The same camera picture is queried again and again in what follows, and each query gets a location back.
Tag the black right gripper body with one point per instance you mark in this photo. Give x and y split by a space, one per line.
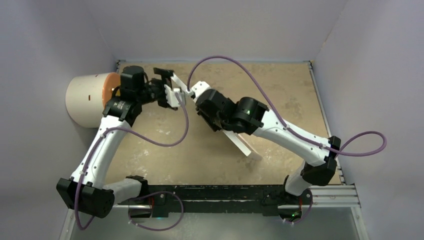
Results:
217 123

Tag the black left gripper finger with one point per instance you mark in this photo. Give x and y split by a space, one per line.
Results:
162 101
165 75

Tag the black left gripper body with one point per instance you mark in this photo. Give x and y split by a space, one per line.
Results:
150 92

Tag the wooden picture frame with glass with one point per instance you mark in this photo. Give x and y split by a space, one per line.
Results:
235 138

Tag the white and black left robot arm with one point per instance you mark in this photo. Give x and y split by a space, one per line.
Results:
85 190

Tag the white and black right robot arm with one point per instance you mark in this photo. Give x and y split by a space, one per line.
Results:
252 117

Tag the white cylinder with orange lid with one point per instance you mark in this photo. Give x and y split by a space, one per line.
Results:
87 95

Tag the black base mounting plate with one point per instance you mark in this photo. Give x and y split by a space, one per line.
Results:
268 200

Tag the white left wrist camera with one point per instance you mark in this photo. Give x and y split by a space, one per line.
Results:
175 96

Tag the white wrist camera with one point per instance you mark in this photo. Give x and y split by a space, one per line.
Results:
175 96
198 89

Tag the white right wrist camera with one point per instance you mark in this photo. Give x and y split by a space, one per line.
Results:
198 89

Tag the aluminium extrusion rail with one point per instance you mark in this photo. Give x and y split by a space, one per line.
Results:
331 196

